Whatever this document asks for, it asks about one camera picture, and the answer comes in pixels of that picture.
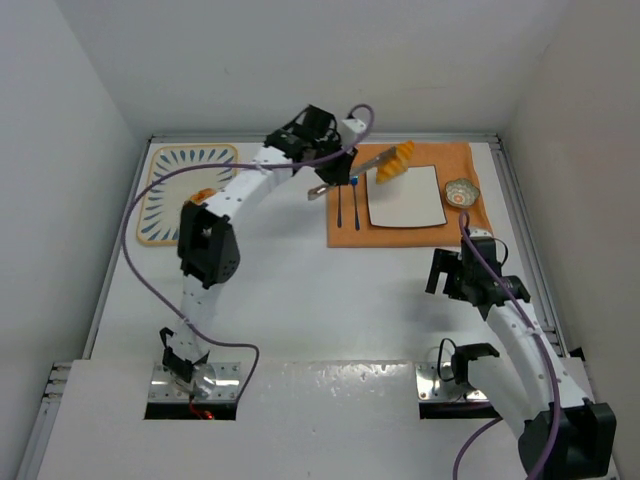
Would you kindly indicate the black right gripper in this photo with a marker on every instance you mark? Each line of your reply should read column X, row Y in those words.
column 445, row 272

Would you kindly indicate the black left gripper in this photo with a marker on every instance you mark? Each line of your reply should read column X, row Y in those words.
column 338, row 167

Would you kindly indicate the orange croissant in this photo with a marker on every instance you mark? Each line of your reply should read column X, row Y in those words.
column 396, row 163

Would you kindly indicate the round golden bread roll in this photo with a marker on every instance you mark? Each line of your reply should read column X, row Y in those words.
column 201, row 196

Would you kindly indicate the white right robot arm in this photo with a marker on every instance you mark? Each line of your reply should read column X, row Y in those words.
column 561, row 433

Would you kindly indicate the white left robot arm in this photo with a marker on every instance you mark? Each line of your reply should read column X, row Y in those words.
column 207, row 246

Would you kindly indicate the blue fork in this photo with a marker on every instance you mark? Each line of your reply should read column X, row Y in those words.
column 354, row 183

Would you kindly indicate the blue spoon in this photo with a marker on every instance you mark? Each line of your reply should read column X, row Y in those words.
column 339, row 205

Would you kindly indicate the orange cloth placemat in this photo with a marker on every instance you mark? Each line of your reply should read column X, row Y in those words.
column 452, row 161

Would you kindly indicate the white square plate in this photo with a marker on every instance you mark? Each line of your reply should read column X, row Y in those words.
column 411, row 200

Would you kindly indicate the small flower-shaped bowl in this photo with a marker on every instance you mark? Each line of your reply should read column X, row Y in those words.
column 461, row 193

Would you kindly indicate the blue patterned yellow-rimmed tray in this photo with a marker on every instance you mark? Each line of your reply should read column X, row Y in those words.
column 160, row 209

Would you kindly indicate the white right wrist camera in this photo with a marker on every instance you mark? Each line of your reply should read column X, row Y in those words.
column 479, row 233

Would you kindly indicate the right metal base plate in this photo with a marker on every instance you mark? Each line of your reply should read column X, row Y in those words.
column 432, row 389

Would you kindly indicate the metal base plate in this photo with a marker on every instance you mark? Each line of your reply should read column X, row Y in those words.
column 432, row 389
column 211, row 383

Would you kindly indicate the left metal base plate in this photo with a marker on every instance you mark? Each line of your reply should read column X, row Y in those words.
column 211, row 383

